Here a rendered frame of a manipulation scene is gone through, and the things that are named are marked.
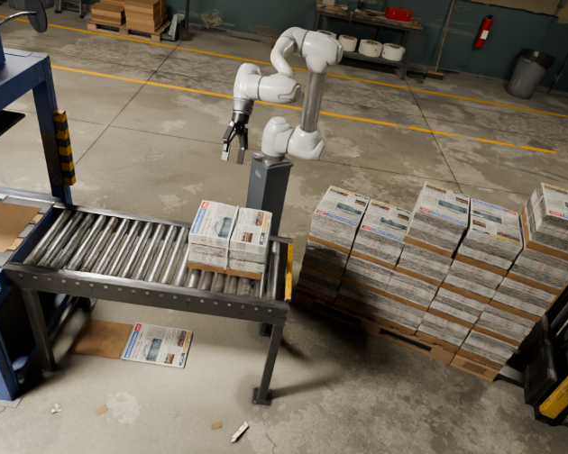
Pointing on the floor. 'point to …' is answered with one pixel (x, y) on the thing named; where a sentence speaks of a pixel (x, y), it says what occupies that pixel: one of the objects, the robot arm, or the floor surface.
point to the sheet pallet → (131, 17)
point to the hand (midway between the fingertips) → (233, 159)
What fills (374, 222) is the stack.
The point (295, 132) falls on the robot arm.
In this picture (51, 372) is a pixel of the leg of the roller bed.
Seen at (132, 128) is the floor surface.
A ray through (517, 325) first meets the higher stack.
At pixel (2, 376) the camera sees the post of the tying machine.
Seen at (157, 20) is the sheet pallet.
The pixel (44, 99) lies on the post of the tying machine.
